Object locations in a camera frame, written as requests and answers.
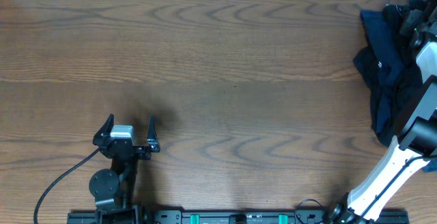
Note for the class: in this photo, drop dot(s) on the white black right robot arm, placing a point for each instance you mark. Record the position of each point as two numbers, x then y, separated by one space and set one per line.
412 149

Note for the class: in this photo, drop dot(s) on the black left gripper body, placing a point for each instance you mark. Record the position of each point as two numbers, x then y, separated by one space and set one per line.
124 147

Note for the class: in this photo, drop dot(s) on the navy blue garment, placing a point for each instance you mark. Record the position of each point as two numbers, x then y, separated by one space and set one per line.
380 65

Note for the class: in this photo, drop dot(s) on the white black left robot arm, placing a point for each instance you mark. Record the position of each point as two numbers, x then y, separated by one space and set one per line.
113 188

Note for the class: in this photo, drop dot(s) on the black garment pile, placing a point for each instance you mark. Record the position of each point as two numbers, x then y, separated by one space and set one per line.
413 29

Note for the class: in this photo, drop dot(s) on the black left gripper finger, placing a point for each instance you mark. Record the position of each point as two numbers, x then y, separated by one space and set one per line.
104 132
152 138

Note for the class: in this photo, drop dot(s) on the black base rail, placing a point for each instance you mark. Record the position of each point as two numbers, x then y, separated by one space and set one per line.
178 217

